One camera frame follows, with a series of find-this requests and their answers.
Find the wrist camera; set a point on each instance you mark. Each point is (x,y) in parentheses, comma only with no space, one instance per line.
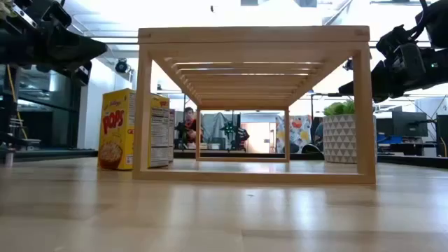
(388,42)
(52,14)

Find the grey hanging cloth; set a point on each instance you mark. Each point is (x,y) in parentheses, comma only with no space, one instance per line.
(213,126)

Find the black upright panel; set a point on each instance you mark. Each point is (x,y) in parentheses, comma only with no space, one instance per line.
(441,134)

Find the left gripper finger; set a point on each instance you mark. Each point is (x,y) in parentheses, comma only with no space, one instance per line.
(77,50)
(84,71)

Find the black background robot arm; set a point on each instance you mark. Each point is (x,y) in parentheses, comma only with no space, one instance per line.
(241,134)
(180,134)

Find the floral patterned cloth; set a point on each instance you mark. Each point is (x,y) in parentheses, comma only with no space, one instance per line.
(297,133)

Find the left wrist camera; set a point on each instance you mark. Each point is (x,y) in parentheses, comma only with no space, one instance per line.
(52,14)

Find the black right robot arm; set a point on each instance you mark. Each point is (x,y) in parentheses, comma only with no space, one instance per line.
(437,28)

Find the black computer monitor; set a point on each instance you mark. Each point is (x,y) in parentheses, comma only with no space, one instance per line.
(384,126)
(409,124)

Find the purple Raisin Bran cereal box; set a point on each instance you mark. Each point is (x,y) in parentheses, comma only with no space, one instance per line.
(171,140)

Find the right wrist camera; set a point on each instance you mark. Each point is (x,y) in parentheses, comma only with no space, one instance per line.
(388,42)

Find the black framed glass partition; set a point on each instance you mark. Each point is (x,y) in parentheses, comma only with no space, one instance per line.
(52,115)

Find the blue box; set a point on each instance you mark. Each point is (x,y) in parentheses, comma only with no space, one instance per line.
(388,140)

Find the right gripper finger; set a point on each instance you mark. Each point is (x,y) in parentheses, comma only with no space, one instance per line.
(379,84)

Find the succulent in patterned white pot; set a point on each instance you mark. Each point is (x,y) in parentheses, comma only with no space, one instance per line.
(337,140)

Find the white cabinet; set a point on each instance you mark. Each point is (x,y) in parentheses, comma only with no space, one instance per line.
(432,108)

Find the black ceiling spotlight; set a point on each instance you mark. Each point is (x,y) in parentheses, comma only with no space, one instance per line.
(121,66)
(348,65)

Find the person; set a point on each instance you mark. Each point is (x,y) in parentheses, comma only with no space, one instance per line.
(319,134)
(190,127)

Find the light wooden slatted shelf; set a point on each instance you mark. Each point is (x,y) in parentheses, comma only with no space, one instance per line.
(252,35)

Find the black metal table frame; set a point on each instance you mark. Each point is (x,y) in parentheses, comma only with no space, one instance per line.
(52,154)

